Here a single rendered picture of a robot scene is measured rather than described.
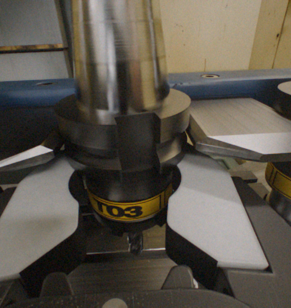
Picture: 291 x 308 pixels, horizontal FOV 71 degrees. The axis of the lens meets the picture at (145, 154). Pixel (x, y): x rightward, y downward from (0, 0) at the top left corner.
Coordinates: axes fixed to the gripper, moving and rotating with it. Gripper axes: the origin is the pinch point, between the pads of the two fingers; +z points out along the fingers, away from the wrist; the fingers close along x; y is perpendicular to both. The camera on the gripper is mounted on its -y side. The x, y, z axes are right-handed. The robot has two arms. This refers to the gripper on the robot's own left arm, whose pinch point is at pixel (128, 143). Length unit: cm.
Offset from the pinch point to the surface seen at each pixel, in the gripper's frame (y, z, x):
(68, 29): -7, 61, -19
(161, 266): 29.8, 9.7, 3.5
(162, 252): 31.0, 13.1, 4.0
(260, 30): -5, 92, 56
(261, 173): 40, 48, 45
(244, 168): 42, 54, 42
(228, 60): 7, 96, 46
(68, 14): -11, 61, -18
